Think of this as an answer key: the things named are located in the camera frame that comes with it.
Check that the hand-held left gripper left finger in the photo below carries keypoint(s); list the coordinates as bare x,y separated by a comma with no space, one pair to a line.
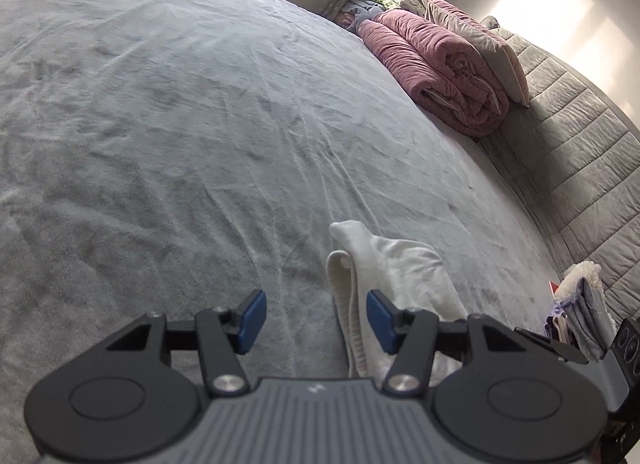
252,319

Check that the pink quilt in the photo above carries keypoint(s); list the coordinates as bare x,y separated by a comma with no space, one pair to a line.
435,68

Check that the white long-sleeved shirt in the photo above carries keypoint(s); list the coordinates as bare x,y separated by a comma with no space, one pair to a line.
400,264

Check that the grey fleece cloth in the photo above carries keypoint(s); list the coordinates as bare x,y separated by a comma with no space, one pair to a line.
592,319

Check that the taupe pink velvet pillow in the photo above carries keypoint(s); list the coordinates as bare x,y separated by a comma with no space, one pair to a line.
480,43

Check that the purple folded cloth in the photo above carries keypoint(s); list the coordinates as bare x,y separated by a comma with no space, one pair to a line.
559,319

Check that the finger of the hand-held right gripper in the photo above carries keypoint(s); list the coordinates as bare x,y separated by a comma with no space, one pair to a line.
557,350

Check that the grey bed blanket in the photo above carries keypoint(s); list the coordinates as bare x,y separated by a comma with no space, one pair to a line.
200,118

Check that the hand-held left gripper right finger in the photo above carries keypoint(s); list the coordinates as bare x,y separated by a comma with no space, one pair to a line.
380,321

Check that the small red object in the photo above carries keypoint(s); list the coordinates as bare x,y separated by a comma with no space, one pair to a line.
555,286

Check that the grey clothes heap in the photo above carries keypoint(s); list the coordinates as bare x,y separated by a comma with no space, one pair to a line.
357,16

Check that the white fluffy cloth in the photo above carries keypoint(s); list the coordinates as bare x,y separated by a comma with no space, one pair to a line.
580,279

